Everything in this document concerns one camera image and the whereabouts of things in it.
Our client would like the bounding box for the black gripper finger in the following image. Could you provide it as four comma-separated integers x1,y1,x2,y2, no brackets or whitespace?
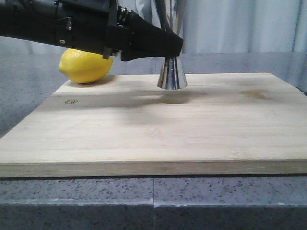
121,11,183,61

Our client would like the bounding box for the light wooden cutting board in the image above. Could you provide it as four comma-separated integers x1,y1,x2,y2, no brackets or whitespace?
0,73,307,177

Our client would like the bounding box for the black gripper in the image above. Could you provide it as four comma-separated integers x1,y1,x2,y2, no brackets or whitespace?
0,0,130,59

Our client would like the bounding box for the steel cocktail jigger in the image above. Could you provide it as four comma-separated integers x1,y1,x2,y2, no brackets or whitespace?
154,0,187,90

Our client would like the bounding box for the yellow lemon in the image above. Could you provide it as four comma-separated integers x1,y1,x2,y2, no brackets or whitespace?
58,49,113,84

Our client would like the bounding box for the grey curtain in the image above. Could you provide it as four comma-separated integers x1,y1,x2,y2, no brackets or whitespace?
0,0,307,55

